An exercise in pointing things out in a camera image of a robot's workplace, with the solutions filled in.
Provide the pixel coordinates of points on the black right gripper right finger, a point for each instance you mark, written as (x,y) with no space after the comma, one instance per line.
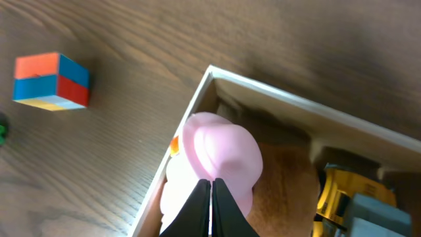
(227,218)

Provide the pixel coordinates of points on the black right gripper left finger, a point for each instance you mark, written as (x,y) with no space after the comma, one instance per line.
(193,218)

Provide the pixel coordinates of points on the brown plush toy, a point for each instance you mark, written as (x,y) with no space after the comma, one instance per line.
(286,194)

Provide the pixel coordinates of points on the pink white duck toy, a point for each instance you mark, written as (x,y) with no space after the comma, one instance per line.
(208,147)

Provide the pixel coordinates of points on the yellow grey toy truck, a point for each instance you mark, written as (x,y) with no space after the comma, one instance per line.
(351,204)

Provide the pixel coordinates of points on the multicolour puzzle cube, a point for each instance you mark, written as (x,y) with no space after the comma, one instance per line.
(50,81)

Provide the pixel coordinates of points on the green round disc toy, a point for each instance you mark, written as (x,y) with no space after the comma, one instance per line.
(4,124)

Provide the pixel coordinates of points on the white cardboard box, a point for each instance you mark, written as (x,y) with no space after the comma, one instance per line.
(273,116)

